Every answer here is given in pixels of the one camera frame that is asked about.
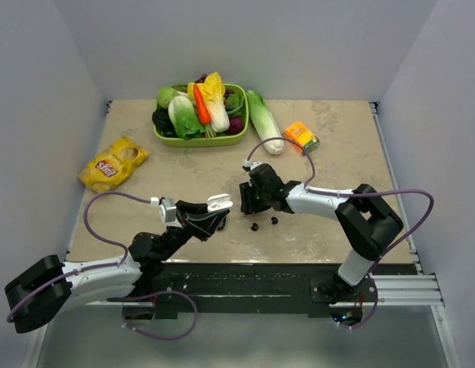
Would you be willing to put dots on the dark red grapes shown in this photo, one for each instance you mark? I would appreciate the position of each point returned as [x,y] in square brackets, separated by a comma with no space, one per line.
[201,79]

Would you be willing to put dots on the black earbud charging case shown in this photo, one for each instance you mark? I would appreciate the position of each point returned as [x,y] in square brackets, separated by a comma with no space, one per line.
[222,224]

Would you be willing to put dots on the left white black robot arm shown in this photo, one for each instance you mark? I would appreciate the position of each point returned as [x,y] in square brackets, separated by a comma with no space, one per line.
[50,285]

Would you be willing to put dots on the green round vegetable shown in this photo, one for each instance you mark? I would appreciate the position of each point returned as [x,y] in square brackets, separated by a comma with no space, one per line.
[165,95]

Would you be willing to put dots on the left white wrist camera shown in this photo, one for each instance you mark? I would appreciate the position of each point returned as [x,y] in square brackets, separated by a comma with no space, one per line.
[166,207]

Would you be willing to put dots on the purple onion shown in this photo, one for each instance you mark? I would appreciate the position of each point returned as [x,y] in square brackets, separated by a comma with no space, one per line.
[235,127]

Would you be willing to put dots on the orange juice carton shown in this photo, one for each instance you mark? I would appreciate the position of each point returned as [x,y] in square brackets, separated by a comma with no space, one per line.
[302,135]

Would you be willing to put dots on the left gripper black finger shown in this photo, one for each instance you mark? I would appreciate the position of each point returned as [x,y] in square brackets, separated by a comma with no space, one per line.
[207,225]
[192,210]

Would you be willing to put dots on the napa cabbage on table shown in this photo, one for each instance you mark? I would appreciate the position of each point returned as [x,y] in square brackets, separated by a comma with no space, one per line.
[264,123]

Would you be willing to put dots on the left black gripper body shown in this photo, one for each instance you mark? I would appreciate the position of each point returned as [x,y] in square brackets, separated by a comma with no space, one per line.
[179,218]

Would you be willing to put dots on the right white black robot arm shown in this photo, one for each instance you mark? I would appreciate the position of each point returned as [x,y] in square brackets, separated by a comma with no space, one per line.
[368,221]

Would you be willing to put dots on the white earbud charging case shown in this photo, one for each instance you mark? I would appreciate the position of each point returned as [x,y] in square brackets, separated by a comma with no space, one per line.
[219,202]

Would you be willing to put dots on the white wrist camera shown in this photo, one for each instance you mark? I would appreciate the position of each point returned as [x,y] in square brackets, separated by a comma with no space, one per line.
[249,165]
[166,207]

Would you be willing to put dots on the yellow white cabbage in tray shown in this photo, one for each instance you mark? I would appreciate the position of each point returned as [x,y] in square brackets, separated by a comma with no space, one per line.
[212,91]

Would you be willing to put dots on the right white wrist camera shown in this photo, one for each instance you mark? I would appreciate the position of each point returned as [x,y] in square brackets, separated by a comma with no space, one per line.
[249,165]

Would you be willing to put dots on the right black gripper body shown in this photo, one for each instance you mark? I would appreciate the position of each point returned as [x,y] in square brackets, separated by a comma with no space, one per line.
[263,195]

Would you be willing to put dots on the yellow Lays chips bag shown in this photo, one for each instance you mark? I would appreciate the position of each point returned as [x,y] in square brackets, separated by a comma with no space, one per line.
[113,166]

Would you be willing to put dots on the orange toy carrot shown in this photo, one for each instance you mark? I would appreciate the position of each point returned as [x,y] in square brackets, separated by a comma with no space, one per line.
[202,111]

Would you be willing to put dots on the black round vegetable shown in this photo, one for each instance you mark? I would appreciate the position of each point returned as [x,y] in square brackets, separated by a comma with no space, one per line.
[161,120]

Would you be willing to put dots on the green white bok choy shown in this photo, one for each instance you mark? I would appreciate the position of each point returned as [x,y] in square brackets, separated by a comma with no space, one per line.
[184,118]

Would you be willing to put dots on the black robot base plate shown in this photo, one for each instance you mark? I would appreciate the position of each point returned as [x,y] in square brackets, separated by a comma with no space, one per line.
[308,289]

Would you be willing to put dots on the green plastic vegetable tray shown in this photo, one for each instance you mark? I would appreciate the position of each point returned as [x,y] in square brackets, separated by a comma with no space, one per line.
[221,139]

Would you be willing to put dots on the dark green leafy vegetable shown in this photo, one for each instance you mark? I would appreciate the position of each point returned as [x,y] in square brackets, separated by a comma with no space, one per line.
[234,104]

